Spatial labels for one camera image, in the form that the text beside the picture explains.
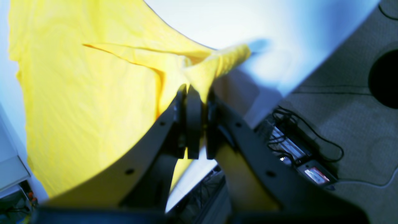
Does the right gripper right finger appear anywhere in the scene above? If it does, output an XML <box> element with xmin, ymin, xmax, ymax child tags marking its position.
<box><xmin>206</xmin><ymin>90</ymin><xmax>364</xmax><ymax>215</ymax></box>

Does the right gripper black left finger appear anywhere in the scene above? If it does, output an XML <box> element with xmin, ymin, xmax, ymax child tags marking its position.
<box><xmin>47</xmin><ymin>85</ymin><xmax>203</xmax><ymax>210</ymax></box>

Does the orange T-shirt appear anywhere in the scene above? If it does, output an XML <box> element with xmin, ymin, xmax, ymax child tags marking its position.
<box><xmin>9</xmin><ymin>0</ymin><xmax>251</xmax><ymax>198</ymax></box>

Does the grey partition right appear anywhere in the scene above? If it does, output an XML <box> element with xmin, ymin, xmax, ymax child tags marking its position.
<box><xmin>0</xmin><ymin>106</ymin><xmax>30</xmax><ymax>192</ymax></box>

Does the black electronics with cables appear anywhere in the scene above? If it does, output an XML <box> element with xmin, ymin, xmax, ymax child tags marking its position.
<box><xmin>263</xmin><ymin>106</ymin><xmax>345</xmax><ymax>191</ymax></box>

